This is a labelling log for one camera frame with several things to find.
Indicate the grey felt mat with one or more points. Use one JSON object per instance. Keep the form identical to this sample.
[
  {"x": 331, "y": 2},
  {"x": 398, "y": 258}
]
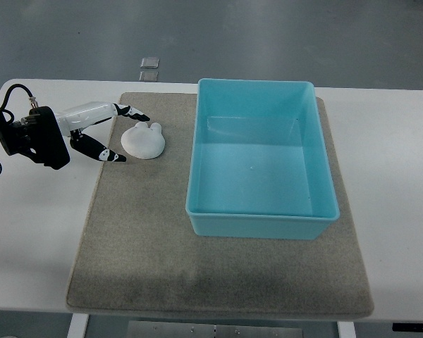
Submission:
[{"x": 139, "y": 254}]

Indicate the white table leg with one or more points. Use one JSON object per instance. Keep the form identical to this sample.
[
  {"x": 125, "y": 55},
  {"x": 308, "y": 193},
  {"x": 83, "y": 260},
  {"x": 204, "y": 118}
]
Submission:
[
  {"x": 78, "y": 326},
  {"x": 346, "y": 329}
]

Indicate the blue plastic box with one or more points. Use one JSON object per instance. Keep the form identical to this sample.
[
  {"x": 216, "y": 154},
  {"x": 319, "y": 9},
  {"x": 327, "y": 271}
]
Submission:
[{"x": 259, "y": 165}]

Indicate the upper floor metal plate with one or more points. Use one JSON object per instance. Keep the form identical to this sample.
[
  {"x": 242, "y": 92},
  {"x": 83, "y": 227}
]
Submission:
[{"x": 149, "y": 63}]

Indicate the lower floor metal plate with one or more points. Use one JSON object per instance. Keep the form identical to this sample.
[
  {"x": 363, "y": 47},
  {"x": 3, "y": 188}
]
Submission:
[{"x": 148, "y": 76}]

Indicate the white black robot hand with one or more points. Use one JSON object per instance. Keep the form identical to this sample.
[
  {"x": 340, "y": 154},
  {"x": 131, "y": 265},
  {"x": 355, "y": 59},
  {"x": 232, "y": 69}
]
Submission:
[{"x": 71, "y": 121}]

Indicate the black table control panel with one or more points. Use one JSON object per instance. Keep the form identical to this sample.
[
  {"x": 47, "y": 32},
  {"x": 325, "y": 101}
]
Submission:
[{"x": 408, "y": 327}]

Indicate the white bunny toy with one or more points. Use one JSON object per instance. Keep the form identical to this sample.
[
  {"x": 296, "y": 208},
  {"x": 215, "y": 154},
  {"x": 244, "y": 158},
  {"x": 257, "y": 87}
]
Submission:
[{"x": 144, "y": 141}]

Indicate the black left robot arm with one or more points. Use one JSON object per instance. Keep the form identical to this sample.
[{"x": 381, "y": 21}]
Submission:
[{"x": 39, "y": 135}]

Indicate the right white table leg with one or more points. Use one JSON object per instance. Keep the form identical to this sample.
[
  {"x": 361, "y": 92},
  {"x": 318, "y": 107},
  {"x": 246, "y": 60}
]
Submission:
[{"x": 346, "y": 329}]

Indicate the floor metal plate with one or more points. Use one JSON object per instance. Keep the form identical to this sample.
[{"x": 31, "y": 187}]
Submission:
[
  {"x": 149, "y": 63},
  {"x": 148, "y": 76}
]

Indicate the grey metal table crossbar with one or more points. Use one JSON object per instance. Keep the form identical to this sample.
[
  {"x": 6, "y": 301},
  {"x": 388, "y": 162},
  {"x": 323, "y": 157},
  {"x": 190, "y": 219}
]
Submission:
[{"x": 161, "y": 329}]

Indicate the left white table leg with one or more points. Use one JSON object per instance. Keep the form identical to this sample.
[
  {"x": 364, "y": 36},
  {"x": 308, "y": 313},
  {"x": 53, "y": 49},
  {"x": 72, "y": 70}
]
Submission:
[{"x": 78, "y": 326}]

